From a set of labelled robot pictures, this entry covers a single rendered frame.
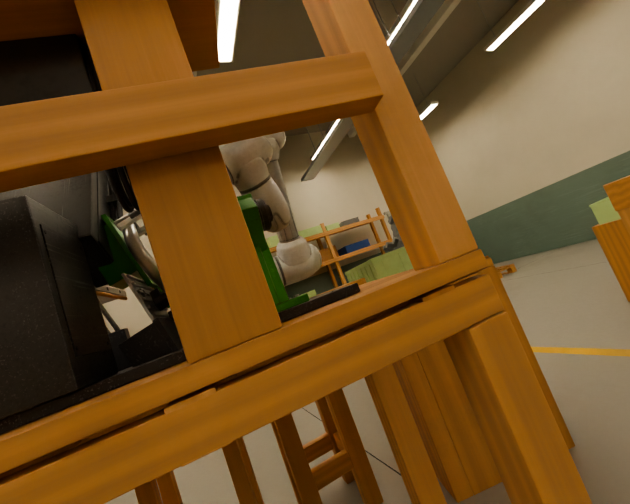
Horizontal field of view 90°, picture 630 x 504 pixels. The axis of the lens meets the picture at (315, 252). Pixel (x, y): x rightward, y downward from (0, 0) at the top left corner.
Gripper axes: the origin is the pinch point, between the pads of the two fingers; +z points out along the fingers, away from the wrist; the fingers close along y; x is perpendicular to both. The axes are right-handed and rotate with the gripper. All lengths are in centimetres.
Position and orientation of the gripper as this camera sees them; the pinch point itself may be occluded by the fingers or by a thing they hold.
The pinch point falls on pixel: (136, 225)
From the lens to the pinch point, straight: 89.1
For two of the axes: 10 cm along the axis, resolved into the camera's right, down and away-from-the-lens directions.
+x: 6.4, 3.5, -6.8
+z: -7.1, 6.1, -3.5
